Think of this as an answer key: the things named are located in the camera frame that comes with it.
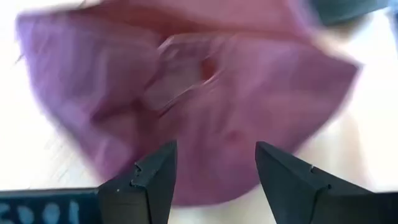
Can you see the olive green baseball cap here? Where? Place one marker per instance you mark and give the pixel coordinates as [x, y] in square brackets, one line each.
[345, 11]

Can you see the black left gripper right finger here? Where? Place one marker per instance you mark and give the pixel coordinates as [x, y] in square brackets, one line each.
[289, 193]

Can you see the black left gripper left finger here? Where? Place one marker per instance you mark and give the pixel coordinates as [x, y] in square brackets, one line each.
[149, 193]

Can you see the maroon baseball cap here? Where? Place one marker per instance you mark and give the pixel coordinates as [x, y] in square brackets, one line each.
[255, 93]

